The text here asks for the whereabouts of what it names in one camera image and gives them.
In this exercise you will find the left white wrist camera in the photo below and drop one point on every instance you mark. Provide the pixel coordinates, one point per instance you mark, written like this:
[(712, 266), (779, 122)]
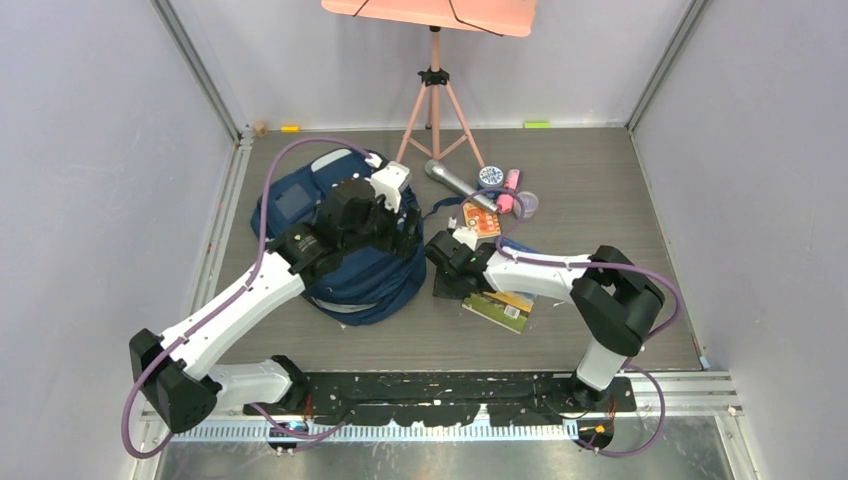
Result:
[(389, 179)]

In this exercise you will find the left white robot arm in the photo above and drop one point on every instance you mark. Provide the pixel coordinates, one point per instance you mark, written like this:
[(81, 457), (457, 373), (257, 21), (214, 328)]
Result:
[(178, 370)]

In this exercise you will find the pink music stand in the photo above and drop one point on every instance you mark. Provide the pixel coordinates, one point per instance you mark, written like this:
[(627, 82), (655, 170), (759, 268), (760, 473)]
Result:
[(505, 18)]

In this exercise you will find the pink highlighter marker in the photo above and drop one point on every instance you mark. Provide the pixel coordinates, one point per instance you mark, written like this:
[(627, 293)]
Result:
[(505, 200)]

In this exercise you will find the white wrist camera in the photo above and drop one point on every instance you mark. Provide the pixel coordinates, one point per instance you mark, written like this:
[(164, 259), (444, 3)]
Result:
[(389, 179), (463, 234)]

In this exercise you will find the blue patterned round tin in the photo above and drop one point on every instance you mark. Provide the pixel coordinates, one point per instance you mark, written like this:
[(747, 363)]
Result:
[(490, 179)]

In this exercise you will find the orange calculator toy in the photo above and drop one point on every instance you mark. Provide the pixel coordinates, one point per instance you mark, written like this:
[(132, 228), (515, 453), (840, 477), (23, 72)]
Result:
[(485, 224)]

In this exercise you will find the small cork piece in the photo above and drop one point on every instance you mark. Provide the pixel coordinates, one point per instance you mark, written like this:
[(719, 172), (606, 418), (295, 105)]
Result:
[(260, 129)]

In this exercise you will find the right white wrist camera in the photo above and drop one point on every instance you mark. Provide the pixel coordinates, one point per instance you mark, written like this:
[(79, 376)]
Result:
[(463, 234)]

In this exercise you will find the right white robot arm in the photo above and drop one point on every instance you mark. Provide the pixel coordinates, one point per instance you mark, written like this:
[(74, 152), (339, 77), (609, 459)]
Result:
[(617, 301)]

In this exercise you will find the green yellow booklet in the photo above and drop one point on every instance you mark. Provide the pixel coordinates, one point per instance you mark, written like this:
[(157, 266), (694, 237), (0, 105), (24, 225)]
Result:
[(510, 310)]

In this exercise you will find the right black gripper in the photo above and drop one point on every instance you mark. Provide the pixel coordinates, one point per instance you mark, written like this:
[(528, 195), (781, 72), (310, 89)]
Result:
[(441, 288)]

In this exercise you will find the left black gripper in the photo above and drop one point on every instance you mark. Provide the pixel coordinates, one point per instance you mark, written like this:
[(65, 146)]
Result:
[(406, 238)]

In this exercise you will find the navy blue student backpack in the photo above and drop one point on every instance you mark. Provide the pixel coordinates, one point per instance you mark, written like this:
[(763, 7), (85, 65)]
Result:
[(360, 288)]

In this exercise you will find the silver microphone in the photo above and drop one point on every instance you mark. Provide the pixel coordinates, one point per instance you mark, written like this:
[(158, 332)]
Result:
[(438, 172)]

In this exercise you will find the clear small round container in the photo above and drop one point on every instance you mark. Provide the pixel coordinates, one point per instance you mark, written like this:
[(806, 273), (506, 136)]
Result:
[(525, 205)]

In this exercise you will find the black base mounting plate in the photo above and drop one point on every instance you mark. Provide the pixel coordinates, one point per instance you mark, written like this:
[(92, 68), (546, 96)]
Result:
[(443, 399)]

